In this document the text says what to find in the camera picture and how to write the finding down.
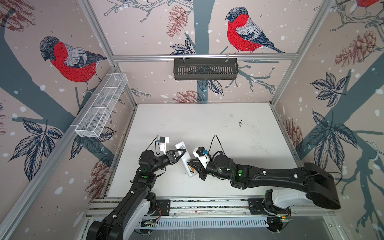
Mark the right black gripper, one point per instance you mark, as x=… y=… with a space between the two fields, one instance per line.
x=200 y=169

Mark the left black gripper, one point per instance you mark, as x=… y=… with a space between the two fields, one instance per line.
x=170 y=157

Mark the white remote control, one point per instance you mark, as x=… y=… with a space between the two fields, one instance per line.
x=185 y=159

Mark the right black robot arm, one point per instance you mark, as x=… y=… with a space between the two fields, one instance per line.
x=306 y=185

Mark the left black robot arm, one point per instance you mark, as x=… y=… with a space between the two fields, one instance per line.
x=139 y=201

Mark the aluminium top crossbar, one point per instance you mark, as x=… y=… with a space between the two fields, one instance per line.
x=241 y=57

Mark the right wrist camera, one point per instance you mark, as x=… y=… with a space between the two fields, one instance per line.
x=202 y=154

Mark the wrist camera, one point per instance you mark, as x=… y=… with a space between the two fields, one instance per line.
x=202 y=154
x=162 y=142

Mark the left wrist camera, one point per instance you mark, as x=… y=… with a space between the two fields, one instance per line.
x=162 y=142

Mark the aluminium front rail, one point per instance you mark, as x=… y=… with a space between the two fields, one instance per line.
x=182 y=207

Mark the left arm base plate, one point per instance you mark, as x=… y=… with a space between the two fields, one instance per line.
x=159 y=208

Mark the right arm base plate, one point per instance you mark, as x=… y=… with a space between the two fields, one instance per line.
x=260 y=207

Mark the black wall basket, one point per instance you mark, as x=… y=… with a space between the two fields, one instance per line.
x=205 y=69

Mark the white wire mesh basket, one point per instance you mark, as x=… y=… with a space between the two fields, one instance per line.
x=99 y=112

